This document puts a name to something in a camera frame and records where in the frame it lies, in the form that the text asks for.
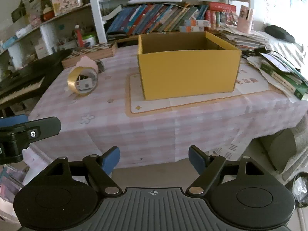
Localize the yellow packing tape roll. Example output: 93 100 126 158
67 66 98 96

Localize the pink plush toy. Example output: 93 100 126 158
76 56 99 73

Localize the pink checkered tablecloth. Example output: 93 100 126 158
23 46 307 169

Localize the black piano keyboard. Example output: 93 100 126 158
1 49 72 109

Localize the small white card box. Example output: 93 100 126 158
75 78 93 91

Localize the cream placemat with border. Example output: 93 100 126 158
125 62 280 118

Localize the wooden chessboard box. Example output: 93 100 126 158
62 42 117 69

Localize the yellow cardboard box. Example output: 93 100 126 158
138 32 242 101

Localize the orange glue bottle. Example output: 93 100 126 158
75 24 84 48

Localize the white green lidded jar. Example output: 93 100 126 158
82 34 98 48

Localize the green thick book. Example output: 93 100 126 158
260 60 307 100

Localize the stack of papers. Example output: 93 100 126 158
216 25 270 50

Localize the black pouch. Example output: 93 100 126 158
264 25 295 43

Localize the pink pen holder box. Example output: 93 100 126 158
237 5 253 34

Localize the row of leaning books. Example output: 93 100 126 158
106 2 238 37

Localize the white bookshelf frame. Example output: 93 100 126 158
0 0 256 70

